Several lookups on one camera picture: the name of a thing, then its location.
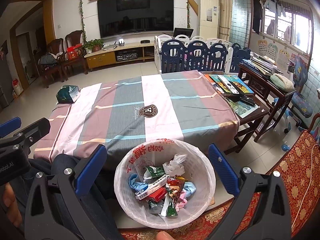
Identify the white plastic trash bag bin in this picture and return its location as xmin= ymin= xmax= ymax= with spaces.
xmin=114 ymin=139 xmax=216 ymax=229

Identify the stack of children's books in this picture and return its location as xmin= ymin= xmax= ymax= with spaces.
xmin=204 ymin=74 xmax=254 ymax=96

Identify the window with bars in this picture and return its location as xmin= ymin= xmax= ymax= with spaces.
xmin=261 ymin=8 xmax=312 ymax=55

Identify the grey round cushion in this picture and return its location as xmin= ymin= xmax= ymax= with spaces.
xmin=270 ymin=73 xmax=295 ymax=92

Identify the light blue plastic wrapper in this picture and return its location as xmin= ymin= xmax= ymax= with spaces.
xmin=128 ymin=173 xmax=148 ymax=192

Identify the potted green plant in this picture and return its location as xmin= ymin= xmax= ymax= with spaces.
xmin=84 ymin=38 xmax=104 ymax=54

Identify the red Chunghwa cigarette carton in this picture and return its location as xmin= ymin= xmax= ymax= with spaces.
xmin=148 ymin=187 xmax=167 ymax=203

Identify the dark wooden armchair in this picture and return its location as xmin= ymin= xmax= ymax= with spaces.
xmin=37 ymin=30 xmax=88 ymax=88

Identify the person's right hand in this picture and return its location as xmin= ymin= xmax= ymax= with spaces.
xmin=156 ymin=231 xmax=175 ymax=240

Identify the person's left hand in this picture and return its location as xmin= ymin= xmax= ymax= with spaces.
xmin=2 ymin=183 xmax=22 ymax=228

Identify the white blue toothpaste box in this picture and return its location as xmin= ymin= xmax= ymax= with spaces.
xmin=135 ymin=174 xmax=169 ymax=200

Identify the red gift box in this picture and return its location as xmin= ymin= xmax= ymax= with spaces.
xmin=67 ymin=43 xmax=83 ymax=60

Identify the pink plastic bag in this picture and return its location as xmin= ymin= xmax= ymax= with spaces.
xmin=175 ymin=191 xmax=188 ymax=212

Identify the yellow wooden TV cabinet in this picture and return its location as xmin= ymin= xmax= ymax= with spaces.
xmin=85 ymin=41 xmax=155 ymax=70

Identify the green tissue box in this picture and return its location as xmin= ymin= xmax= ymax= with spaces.
xmin=56 ymin=85 xmax=80 ymax=103

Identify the white standing air conditioner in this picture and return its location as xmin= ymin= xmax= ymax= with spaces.
xmin=199 ymin=0 xmax=220 ymax=40

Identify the green hazelnut wafer bag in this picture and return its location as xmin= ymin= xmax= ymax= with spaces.
xmin=160 ymin=177 xmax=185 ymax=217

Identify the dark green wrapper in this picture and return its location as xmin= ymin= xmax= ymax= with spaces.
xmin=143 ymin=166 xmax=165 ymax=183

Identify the striped pink grey tablecloth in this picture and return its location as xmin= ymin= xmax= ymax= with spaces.
xmin=34 ymin=70 xmax=240 ymax=169

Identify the blue white baby playpen fence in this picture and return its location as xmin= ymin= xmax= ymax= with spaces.
xmin=154 ymin=34 xmax=251 ymax=75

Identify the large black television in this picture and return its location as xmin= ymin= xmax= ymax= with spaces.
xmin=97 ymin=0 xmax=174 ymax=38

